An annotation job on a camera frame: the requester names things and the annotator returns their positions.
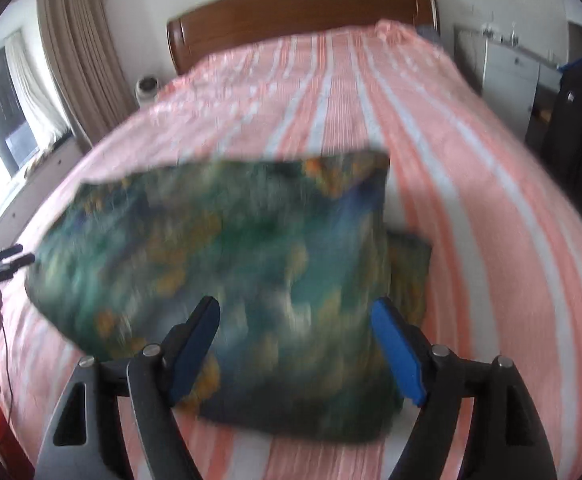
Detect white window-side cabinet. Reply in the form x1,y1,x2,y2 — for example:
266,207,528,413
0,136,84,248

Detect white bedside drawer cabinet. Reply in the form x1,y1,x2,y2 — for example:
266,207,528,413
454,25,561,140

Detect beige curtain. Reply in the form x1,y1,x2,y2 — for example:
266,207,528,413
37,0,137,146

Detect brown wooden headboard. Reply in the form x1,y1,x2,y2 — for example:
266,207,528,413
166,0,440,75

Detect white round fan heater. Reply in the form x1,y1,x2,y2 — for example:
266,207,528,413
135,75,161,107

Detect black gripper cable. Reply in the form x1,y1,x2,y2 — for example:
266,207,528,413
0,328,18,451

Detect green patterned silk jacket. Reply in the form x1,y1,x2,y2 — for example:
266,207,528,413
26,151,432,443

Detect pink striped bed sheet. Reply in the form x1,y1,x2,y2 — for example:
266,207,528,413
0,21,582,479

